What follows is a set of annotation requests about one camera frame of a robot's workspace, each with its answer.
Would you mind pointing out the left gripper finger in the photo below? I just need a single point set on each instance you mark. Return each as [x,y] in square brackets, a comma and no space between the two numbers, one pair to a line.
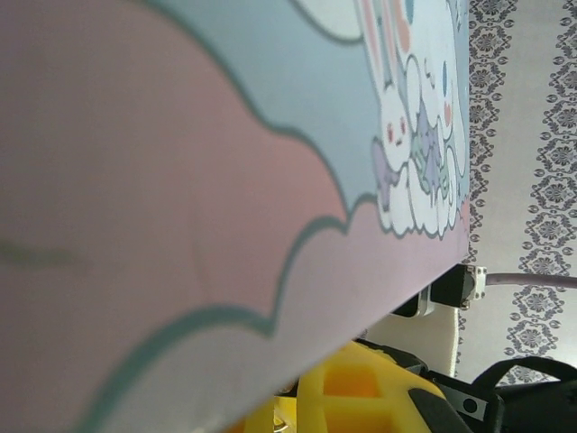
[342,401]

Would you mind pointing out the cartoon print tin box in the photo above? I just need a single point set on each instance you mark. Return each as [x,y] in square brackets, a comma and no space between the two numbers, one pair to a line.
[180,180]

